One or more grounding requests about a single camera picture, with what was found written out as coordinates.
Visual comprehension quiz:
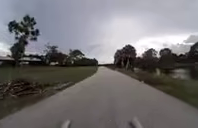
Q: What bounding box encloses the row of trees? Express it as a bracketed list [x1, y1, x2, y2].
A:
[113, 39, 198, 72]
[36, 43, 99, 67]

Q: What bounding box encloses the grey paved path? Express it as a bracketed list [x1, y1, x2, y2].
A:
[0, 65, 198, 128]

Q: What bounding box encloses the mown grass field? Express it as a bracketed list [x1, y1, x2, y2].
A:
[0, 64, 99, 123]

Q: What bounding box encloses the robot's own part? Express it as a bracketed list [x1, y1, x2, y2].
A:
[60, 119, 72, 128]
[130, 116, 144, 128]

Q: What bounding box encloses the low building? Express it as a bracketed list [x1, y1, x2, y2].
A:
[0, 55, 43, 66]

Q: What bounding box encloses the pond water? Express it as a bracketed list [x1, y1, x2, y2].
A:
[155, 64, 198, 81]

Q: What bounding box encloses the tall thin tree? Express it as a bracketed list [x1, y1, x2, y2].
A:
[7, 14, 41, 68]

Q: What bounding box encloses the pile of cut branches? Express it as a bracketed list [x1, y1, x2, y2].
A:
[0, 78, 76, 102]

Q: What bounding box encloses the rough grass verge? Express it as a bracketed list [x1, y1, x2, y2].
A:
[106, 64, 198, 114]

